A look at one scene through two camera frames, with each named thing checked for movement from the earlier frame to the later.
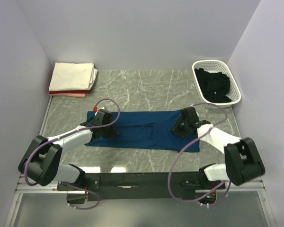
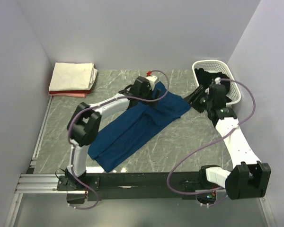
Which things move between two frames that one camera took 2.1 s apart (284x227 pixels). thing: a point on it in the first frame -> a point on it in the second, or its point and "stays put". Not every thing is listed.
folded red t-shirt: [70, 92] stays put
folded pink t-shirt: [79, 95] stays put
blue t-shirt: [147, 130] -> [123, 137]
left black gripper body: [109, 132] -> [148, 93]
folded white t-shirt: [73, 76] stays put
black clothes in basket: [214, 86] stays put
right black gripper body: [180, 127] -> [205, 103]
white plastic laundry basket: [234, 92] stays put
